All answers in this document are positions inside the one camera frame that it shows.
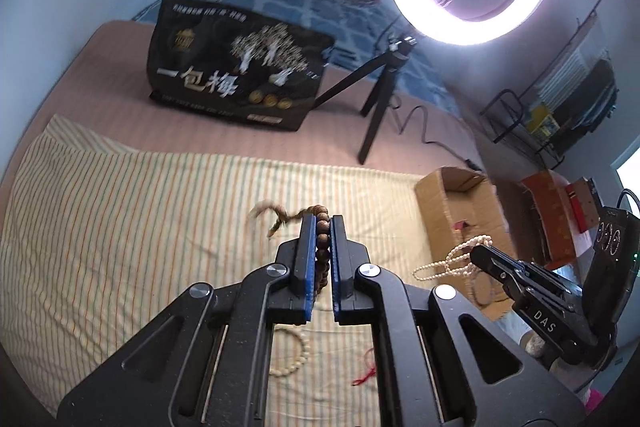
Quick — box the pink bed cover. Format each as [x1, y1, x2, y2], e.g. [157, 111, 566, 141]
[20, 20, 501, 208]

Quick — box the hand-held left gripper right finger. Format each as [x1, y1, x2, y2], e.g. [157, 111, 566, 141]
[330, 214, 587, 427]

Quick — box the brown wooden bead bracelet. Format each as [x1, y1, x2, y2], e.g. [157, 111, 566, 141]
[252, 204, 332, 301]

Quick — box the red woven box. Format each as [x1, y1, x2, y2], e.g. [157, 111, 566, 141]
[519, 170, 602, 269]

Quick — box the white pearl necklace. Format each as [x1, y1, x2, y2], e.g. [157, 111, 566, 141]
[412, 234, 494, 283]

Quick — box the black metal rack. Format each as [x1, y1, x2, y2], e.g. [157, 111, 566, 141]
[479, 0, 619, 168]

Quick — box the cardboard box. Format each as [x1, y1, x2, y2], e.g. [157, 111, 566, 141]
[414, 166, 522, 323]

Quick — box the black tripod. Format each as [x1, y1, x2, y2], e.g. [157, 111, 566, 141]
[311, 34, 419, 166]

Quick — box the black power cable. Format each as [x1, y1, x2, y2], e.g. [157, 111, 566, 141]
[394, 104, 487, 174]

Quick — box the red string tassel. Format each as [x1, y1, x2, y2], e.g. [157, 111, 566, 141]
[351, 347, 377, 387]

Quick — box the striped cloth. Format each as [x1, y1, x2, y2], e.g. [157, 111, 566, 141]
[0, 114, 442, 427]

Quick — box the black printed bag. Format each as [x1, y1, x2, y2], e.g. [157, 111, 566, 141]
[146, 0, 335, 132]

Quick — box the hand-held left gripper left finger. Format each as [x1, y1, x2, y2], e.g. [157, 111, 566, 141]
[55, 213, 321, 427]

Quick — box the cream bead bracelet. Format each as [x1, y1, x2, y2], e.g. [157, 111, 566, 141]
[270, 326, 310, 377]

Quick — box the yellow box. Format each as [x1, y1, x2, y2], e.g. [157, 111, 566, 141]
[524, 104, 559, 138]

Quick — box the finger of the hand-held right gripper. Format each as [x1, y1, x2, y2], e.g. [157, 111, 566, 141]
[472, 262, 532, 309]
[469, 245, 582, 304]

